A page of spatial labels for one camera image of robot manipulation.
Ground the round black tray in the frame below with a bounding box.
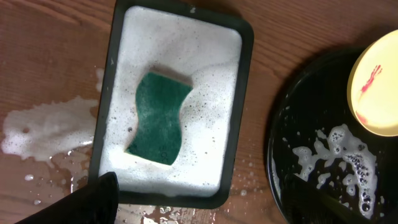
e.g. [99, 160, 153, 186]
[267, 48, 397, 223]

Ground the yellow plate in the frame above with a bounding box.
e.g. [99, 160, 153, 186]
[347, 30, 397, 137]

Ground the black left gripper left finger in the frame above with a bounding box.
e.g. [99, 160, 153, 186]
[17, 172, 119, 224]

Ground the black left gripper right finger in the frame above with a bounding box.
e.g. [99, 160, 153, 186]
[281, 175, 370, 224]

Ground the green yellow sponge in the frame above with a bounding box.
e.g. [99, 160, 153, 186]
[126, 72, 193, 166]

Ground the black rectangular soapy tray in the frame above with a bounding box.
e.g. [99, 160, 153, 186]
[88, 1, 254, 209]

